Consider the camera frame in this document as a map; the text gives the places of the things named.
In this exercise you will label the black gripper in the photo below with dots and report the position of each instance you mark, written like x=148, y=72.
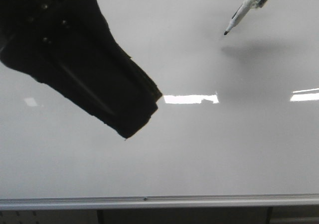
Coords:
x=21, y=23

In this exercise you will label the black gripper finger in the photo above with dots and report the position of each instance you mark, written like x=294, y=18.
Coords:
x=126, y=125
x=110, y=80

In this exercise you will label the black white whiteboard marker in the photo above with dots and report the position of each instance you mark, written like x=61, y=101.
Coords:
x=240, y=13

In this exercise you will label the large white whiteboard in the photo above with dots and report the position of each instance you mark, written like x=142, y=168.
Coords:
x=238, y=116

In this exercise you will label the aluminium whiteboard frame rail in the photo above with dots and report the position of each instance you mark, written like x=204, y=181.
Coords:
x=148, y=202

